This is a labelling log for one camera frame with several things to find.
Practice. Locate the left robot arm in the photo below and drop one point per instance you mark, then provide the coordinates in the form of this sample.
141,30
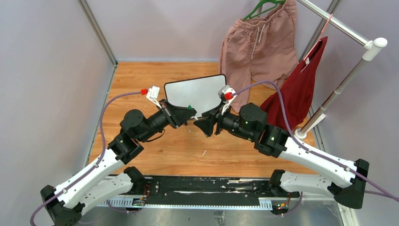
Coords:
66,203

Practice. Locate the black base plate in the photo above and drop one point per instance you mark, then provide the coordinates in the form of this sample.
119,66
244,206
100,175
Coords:
190,191

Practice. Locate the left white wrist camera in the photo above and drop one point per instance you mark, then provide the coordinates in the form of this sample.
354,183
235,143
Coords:
152,95

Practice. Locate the pink clothes hanger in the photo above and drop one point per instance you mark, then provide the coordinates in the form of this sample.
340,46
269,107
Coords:
306,59

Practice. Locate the small black-framed whiteboard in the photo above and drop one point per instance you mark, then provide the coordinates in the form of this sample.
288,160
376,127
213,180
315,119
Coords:
199,93

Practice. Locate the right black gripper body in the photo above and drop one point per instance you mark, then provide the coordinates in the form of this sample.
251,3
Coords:
227,121

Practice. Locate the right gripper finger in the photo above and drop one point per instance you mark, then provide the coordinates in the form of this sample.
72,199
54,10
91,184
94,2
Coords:
209,125
215,112

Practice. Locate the green clothes hanger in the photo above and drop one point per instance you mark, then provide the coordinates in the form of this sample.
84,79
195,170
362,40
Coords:
258,10

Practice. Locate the pink shorts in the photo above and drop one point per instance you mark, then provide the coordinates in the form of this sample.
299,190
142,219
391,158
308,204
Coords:
261,48

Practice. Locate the green whiteboard marker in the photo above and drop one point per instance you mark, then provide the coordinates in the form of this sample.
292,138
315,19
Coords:
194,117

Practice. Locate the aluminium rail frame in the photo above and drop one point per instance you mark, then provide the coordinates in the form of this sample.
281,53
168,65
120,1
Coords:
127,204

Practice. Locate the dark red garment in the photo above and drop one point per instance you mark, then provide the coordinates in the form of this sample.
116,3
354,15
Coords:
297,92

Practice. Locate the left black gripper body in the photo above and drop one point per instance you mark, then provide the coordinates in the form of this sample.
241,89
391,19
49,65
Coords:
163,119

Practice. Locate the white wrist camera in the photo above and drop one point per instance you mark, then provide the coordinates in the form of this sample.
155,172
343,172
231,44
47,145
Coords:
152,95
227,96

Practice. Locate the metal clothes rack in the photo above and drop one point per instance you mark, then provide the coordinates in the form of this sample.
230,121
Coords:
339,56

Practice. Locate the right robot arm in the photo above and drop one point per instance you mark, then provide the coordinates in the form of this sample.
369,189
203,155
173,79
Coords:
343,180

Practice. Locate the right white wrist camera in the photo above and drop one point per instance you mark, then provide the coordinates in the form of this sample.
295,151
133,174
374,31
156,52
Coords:
227,96

